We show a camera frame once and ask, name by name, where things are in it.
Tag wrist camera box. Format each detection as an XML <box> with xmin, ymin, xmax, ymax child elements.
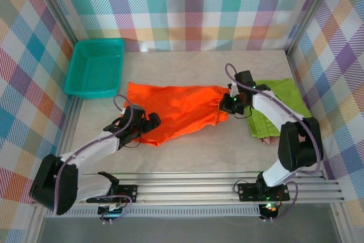
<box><xmin>234</xmin><ymin>70</ymin><xmax>255</xmax><ymax>86</ymax></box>
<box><xmin>122</xmin><ymin>105</ymin><xmax>146</xmax><ymax>122</ymax></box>

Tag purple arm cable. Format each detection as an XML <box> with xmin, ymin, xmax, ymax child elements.
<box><xmin>225</xmin><ymin>63</ymin><xmax>325</xmax><ymax>223</ymax></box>
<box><xmin>52</xmin><ymin>94</ymin><xmax>134</xmax><ymax>224</ymax></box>

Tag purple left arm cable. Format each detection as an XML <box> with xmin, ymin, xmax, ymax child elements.
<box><xmin>52</xmin><ymin>94</ymin><xmax>134</xmax><ymax>224</ymax></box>

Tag teal plastic basket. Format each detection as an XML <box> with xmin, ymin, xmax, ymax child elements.
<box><xmin>64</xmin><ymin>39</ymin><xmax>126</xmax><ymax>100</ymax></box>

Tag orange shorts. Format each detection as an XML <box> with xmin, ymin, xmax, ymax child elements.
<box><xmin>126</xmin><ymin>81</ymin><xmax>237</xmax><ymax>147</ymax></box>

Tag pink shorts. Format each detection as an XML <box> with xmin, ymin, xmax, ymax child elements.
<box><xmin>260</xmin><ymin>136</ymin><xmax>281</xmax><ymax>145</ymax></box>

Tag lime green shorts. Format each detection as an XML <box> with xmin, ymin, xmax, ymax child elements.
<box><xmin>246</xmin><ymin>77</ymin><xmax>312</xmax><ymax>141</ymax></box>

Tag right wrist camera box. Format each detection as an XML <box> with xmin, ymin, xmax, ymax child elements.
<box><xmin>234</xmin><ymin>70</ymin><xmax>255</xmax><ymax>86</ymax></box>

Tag aluminium frame post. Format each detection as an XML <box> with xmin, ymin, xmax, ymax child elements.
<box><xmin>28</xmin><ymin>0</ymin><xmax>79</xmax><ymax>45</ymax></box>
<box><xmin>286</xmin><ymin>0</ymin><xmax>342</xmax><ymax>56</ymax></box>

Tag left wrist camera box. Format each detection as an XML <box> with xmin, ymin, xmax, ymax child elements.
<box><xmin>122</xmin><ymin>105</ymin><xmax>146</xmax><ymax>122</ymax></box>

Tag grey slotted cable duct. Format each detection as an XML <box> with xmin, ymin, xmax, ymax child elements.
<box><xmin>44</xmin><ymin>207</ymin><xmax>262</xmax><ymax>218</ymax></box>

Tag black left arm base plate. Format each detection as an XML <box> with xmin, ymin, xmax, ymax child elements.
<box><xmin>86</xmin><ymin>184</ymin><xmax>139</xmax><ymax>204</ymax></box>

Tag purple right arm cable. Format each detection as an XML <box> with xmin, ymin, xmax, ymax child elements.
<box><xmin>225</xmin><ymin>63</ymin><xmax>325</xmax><ymax>223</ymax></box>

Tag aluminium base rail beam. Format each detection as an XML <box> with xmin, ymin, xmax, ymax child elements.
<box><xmin>30</xmin><ymin>170</ymin><xmax>346</xmax><ymax>207</ymax></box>

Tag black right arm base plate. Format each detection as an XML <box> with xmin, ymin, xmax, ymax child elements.
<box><xmin>237</xmin><ymin>182</ymin><xmax>291</xmax><ymax>201</ymax></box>

